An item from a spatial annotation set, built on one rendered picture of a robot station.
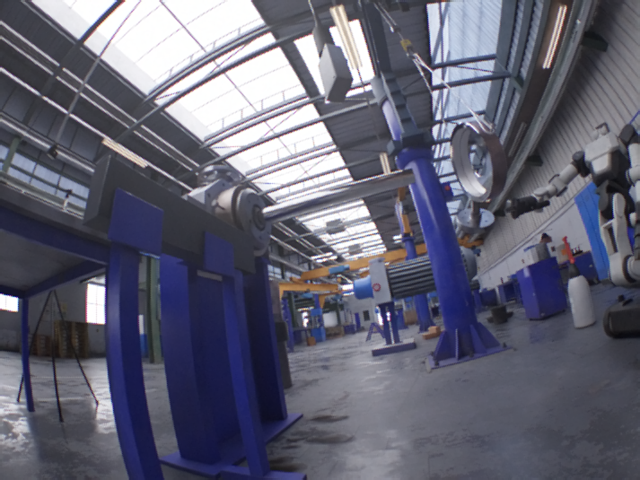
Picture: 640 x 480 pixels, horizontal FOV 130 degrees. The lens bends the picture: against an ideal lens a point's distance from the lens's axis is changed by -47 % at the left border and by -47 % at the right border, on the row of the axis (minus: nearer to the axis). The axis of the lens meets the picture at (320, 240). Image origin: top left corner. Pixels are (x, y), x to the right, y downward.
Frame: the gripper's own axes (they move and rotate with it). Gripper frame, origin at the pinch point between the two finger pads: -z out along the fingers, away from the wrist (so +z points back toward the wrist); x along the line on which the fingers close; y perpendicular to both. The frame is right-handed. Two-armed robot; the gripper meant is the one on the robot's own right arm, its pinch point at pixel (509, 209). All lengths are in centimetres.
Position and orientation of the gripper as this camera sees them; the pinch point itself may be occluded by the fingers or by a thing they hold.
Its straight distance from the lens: 161.4
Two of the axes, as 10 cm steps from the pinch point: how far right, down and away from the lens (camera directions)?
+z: 9.6, -2.6, -0.6
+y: 0.8, 5.0, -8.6
